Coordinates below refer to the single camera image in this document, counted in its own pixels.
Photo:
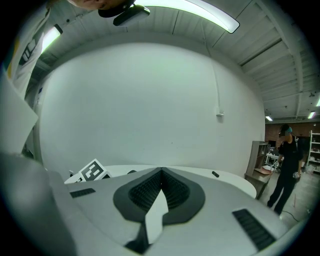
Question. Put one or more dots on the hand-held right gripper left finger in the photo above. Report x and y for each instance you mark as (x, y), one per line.
(125, 197)

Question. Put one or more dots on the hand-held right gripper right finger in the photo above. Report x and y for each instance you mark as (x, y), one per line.
(190, 197)

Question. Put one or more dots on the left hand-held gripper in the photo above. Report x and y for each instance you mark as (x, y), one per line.
(93, 172)

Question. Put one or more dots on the small black object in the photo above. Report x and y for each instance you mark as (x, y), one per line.
(215, 174)

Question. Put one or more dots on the white table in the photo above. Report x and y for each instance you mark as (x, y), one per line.
(232, 182)

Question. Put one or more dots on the wooden shelf cabinet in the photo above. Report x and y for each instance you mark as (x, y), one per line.
(257, 165)

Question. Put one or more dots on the distant ceiling light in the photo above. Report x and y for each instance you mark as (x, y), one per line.
(269, 118)
(311, 115)
(318, 102)

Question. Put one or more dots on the white shelving rack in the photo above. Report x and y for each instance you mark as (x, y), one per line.
(314, 152)

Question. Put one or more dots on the short ceiling light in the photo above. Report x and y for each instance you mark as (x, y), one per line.
(51, 37)

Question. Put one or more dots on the white printed shirt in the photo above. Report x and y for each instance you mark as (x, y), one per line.
(27, 50)

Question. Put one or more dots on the person's face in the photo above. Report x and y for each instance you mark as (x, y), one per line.
(92, 3)

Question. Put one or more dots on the long curved ceiling light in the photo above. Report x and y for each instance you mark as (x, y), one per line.
(215, 15)

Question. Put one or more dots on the white wall junction box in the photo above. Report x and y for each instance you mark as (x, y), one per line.
(220, 112)

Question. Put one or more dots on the white wall conduit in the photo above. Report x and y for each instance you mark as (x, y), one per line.
(215, 82)

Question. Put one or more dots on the head-worn camera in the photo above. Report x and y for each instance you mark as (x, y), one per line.
(130, 16)

